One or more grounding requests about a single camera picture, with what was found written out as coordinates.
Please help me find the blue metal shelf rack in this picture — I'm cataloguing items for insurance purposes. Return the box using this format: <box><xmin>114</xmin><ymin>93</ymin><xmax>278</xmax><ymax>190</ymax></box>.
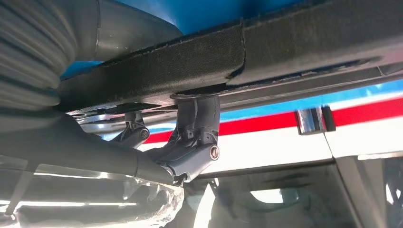
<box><xmin>59</xmin><ymin>0</ymin><xmax>403</xmax><ymax>124</ymax></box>

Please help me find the black chrome stanchion post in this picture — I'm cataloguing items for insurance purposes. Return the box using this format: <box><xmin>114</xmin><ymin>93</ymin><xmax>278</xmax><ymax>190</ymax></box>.
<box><xmin>295</xmin><ymin>106</ymin><xmax>336</xmax><ymax>136</ymax></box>

